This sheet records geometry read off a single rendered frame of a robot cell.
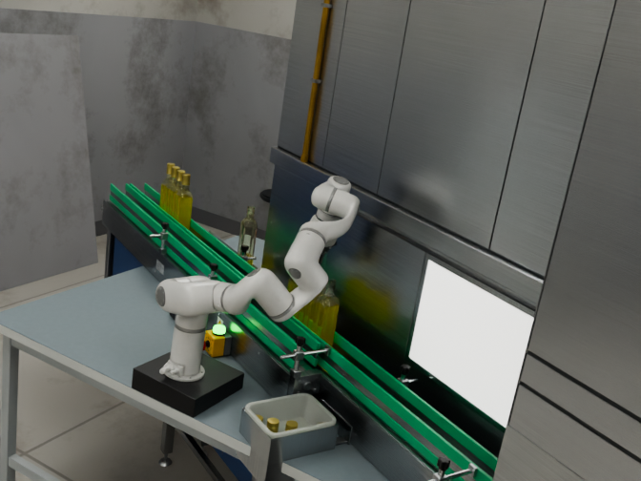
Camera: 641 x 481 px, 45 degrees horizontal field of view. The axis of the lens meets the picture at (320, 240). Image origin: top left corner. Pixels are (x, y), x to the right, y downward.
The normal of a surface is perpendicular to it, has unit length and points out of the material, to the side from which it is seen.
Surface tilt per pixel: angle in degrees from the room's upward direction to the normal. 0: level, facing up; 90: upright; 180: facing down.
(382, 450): 90
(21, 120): 79
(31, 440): 0
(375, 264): 90
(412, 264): 90
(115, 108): 90
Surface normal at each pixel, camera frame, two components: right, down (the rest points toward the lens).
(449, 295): -0.84, 0.05
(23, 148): 0.86, 0.09
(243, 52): -0.50, 0.19
